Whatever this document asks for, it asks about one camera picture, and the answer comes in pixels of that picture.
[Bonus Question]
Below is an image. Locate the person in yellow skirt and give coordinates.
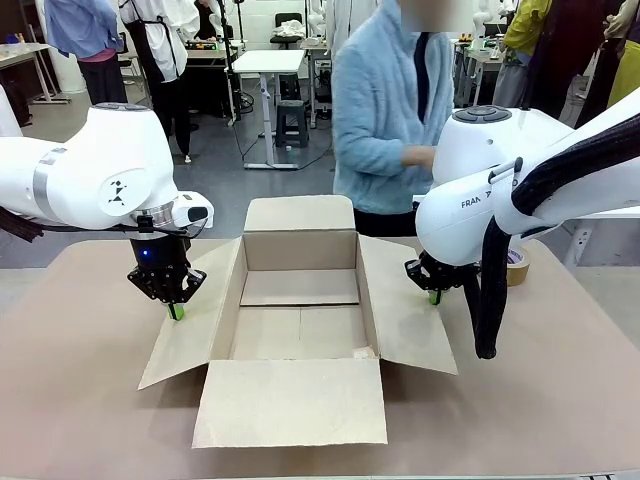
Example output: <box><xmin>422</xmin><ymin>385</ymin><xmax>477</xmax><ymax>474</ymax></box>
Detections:
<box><xmin>602</xmin><ymin>0</ymin><xmax>640</xmax><ymax>111</ymax></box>

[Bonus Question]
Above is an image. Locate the white height-adjustable desk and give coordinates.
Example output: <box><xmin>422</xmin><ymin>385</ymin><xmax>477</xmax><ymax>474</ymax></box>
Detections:
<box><xmin>232</xmin><ymin>49</ymin><xmax>307</xmax><ymax>171</ymax></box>

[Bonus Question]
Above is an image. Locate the black stand pole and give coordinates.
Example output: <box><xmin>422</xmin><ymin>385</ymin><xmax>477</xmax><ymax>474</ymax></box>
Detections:
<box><xmin>217</xmin><ymin>0</ymin><xmax>244</xmax><ymax>129</ymax></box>

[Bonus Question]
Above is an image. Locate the person's right hand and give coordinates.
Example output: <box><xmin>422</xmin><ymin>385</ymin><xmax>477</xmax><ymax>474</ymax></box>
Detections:
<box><xmin>401</xmin><ymin>143</ymin><xmax>437</xmax><ymax>170</ymax></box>

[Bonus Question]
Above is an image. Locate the black right arm cable sleeve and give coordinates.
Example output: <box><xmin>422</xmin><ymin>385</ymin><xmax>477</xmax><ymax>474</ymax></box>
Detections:
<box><xmin>462</xmin><ymin>112</ymin><xmax>640</xmax><ymax>360</ymax></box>

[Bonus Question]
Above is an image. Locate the person in blue fleece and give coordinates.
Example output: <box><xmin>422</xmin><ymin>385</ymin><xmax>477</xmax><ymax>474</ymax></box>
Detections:
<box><xmin>332</xmin><ymin>0</ymin><xmax>456</xmax><ymax>237</ymax></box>

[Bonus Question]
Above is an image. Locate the person in blue shirt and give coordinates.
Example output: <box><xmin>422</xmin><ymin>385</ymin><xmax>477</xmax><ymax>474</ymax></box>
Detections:
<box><xmin>43</xmin><ymin>0</ymin><xmax>126</xmax><ymax>107</ymax></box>

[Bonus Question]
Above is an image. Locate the person's right forearm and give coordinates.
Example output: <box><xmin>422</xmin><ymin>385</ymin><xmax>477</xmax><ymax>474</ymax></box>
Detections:
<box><xmin>333</xmin><ymin>127</ymin><xmax>409</xmax><ymax>176</ymax></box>

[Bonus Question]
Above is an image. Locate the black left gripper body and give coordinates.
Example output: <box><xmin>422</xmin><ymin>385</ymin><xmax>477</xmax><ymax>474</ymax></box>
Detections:
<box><xmin>130</xmin><ymin>230</ymin><xmax>194</xmax><ymax>276</ymax></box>

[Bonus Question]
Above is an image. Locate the dark step stool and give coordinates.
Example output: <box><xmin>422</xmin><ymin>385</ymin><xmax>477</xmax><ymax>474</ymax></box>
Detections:
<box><xmin>274</xmin><ymin>99</ymin><xmax>311</xmax><ymax>150</ymax></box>

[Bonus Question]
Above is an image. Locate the brown cardboard box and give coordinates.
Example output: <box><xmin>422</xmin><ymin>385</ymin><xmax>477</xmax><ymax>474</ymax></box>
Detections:
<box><xmin>137</xmin><ymin>194</ymin><xmax>459</xmax><ymax>450</ymax></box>

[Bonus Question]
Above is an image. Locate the brown packing tape roll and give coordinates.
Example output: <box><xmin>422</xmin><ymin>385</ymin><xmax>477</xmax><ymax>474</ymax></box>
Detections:
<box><xmin>505</xmin><ymin>244</ymin><xmax>532</xmax><ymax>288</ymax></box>

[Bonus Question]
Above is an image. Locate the person in yellow-green jacket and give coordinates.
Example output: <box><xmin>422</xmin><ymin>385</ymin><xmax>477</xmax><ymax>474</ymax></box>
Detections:
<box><xmin>493</xmin><ymin>0</ymin><xmax>554</xmax><ymax>109</ymax></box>

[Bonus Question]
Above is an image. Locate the person in white coat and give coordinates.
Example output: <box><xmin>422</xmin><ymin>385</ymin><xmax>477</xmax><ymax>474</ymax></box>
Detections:
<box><xmin>118</xmin><ymin>0</ymin><xmax>202</xmax><ymax>164</ymax></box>

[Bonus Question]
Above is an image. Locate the chair with white cloth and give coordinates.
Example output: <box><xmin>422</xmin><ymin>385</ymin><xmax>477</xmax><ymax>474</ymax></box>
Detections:
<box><xmin>269</xmin><ymin>13</ymin><xmax>307</xmax><ymax>50</ymax></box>

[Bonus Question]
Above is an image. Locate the white side table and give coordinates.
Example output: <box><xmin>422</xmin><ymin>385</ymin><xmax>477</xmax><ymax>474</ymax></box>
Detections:
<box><xmin>509</xmin><ymin>107</ymin><xmax>640</xmax><ymax>269</ymax></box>

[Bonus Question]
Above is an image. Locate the person in dark maroon clothes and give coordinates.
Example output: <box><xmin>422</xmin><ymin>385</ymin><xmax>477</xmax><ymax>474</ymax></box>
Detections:
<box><xmin>524</xmin><ymin>0</ymin><xmax>626</xmax><ymax>126</ymax></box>

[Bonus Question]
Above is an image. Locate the person in white jacket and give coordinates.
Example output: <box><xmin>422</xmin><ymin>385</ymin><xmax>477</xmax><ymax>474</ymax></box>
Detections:
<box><xmin>325</xmin><ymin>0</ymin><xmax>384</xmax><ymax>44</ymax></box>

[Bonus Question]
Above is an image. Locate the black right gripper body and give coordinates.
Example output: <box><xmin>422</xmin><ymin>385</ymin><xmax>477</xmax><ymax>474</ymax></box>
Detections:
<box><xmin>422</xmin><ymin>251</ymin><xmax>481</xmax><ymax>290</ymax></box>

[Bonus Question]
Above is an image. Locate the dark left arm cable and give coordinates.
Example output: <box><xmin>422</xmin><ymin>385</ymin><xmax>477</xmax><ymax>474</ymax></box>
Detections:
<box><xmin>0</xmin><ymin>204</ymin><xmax>206</xmax><ymax>242</ymax></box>

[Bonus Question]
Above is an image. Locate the grey work table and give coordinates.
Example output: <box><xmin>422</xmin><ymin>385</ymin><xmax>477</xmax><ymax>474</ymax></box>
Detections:
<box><xmin>0</xmin><ymin>42</ymin><xmax>74</xmax><ymax>106</ymax></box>

